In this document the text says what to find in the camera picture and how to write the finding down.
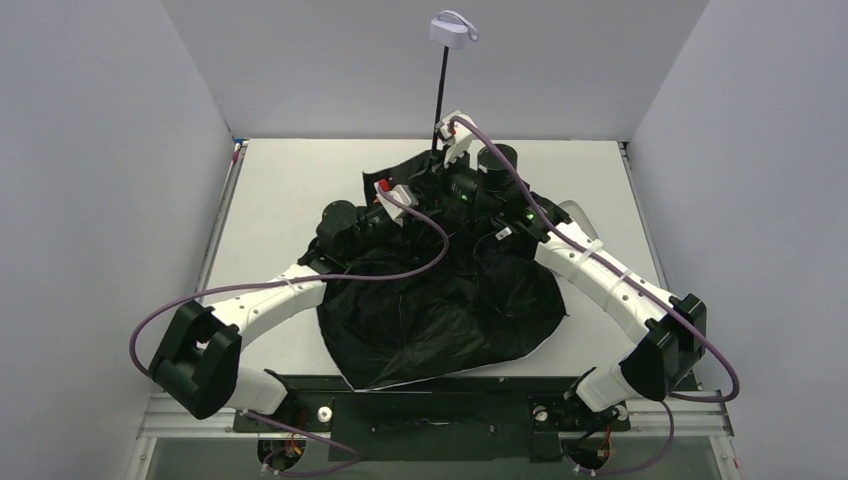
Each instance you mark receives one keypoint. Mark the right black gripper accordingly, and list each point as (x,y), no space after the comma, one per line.
(436,159)

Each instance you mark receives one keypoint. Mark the purple umbrella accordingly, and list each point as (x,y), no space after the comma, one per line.
(438,295)

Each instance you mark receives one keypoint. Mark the purple umbrella case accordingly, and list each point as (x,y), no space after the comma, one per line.
(578,215)

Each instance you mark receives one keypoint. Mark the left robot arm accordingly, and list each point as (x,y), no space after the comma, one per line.
(198,359)

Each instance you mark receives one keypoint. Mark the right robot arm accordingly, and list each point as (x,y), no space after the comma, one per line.
(668,334)

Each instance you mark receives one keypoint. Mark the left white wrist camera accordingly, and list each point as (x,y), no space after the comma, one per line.
(396,201)

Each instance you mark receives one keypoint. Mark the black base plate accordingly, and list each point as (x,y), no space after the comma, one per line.
(446,419)

